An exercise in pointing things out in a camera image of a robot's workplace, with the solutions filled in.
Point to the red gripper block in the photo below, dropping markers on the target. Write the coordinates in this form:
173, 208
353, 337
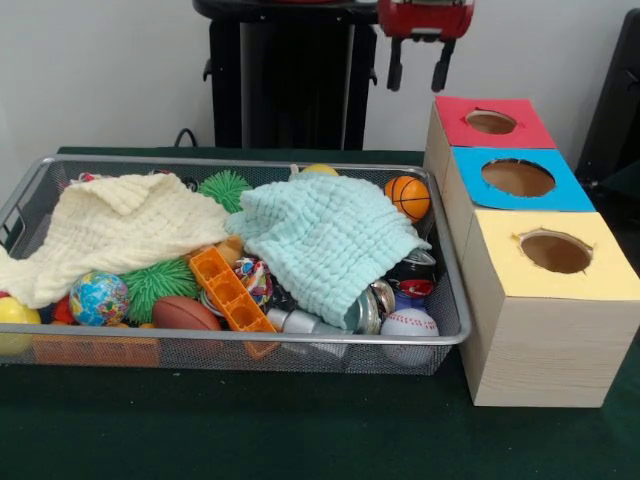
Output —
425, 15

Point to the mint waffle cloth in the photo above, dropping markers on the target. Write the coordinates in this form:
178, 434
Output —
320, 235

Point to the wooden box with three holes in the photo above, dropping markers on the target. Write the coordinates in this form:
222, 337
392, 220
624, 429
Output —
540, 350

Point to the shallow silver mesh bin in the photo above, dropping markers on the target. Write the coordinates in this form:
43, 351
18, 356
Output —
200, 355

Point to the orange toy basketball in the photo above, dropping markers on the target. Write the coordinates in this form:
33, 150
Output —
407, 197

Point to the black upright panel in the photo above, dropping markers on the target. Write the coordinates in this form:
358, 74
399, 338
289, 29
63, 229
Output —
615, 100

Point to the dark green side-table cloth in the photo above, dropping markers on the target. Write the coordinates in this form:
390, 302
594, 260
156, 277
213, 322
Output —
625, 182

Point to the white toy baseball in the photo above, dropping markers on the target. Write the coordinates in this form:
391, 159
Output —
410, 322

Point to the silver metal fitting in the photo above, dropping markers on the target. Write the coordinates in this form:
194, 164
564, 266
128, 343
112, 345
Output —
295, 320

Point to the orange plastic building brick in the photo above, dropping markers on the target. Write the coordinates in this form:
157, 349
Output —
225, 287

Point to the cream waffle cloth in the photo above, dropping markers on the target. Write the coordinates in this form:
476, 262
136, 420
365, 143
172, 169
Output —
125, 230

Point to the brown toy football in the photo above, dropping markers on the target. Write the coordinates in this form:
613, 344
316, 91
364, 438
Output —
185, 312

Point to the green spiky rubber ball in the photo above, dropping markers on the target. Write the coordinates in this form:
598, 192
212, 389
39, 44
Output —
155, 285

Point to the dark green table cloth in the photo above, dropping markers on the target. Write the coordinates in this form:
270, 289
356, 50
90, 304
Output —
300, 425

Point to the globe print ball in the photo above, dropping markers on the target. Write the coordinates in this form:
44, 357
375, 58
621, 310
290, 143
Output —
99, 298

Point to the plain yellow ball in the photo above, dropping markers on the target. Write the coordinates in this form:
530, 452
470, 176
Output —
15, 315

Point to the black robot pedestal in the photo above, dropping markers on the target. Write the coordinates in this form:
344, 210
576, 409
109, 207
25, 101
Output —
280, 75

